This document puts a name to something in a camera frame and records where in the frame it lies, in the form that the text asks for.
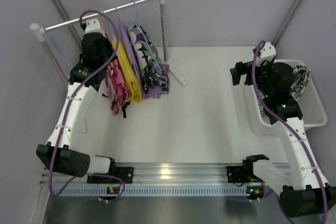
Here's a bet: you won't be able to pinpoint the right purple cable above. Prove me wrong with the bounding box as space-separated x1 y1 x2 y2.
251 39 330 224

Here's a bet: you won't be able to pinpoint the yellow trousers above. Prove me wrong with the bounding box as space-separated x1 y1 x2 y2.
116 40 142 103

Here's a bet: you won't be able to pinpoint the white silver clothes rack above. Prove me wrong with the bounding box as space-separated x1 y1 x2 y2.
29 0 188 133

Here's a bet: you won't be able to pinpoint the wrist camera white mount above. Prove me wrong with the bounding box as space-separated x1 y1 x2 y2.
81 18 106 37
252 40 276 66

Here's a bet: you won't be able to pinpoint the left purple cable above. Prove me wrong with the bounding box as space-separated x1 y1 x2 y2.
48 9 125 204

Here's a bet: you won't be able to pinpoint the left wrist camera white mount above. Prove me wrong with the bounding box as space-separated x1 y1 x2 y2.
81 18 106 37

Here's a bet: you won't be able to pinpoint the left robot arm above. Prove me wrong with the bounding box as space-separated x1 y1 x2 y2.
36 32 114 177

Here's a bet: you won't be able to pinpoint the black white newspaper print trousers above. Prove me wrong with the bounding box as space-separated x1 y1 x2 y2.
258 65 312 116

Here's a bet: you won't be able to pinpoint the blue hanger with yellow trousers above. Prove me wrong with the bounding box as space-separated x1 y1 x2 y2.
105 21 139 88

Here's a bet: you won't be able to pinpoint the blue hanger with lilac trousers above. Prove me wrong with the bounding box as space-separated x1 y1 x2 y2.
114 4 141 80

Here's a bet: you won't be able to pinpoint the pink wire hanger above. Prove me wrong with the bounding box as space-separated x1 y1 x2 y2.
101 10 114 42

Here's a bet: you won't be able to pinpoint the purple cable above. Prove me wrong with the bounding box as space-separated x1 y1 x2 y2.
48 9 125 204
251 39 330 224

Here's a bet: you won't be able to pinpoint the purple grey camouflage trousers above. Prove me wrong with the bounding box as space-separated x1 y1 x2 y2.
128 24 169 94

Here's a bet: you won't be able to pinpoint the white plastic basket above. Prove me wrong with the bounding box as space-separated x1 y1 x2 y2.
245 62 328 135

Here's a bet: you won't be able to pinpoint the lilac purple trousers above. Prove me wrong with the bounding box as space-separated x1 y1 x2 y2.
119 22 172 100

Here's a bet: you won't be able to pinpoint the pink camouflage trousers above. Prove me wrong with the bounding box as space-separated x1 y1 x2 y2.
105 58 131 118

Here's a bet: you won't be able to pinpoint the aluminium mounting rail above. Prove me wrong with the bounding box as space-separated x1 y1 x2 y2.
40 163 322 186

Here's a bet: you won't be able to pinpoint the grey slotted cable duct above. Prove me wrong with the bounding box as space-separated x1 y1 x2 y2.
54 185 253 197

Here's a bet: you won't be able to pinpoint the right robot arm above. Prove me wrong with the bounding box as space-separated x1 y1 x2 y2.
230 60 335 223

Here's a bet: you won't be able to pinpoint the blue hanger with camo trousers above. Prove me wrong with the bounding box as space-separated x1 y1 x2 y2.
132 0 164 73

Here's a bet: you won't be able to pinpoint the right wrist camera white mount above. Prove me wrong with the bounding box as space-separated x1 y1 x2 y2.
252 40 276 66

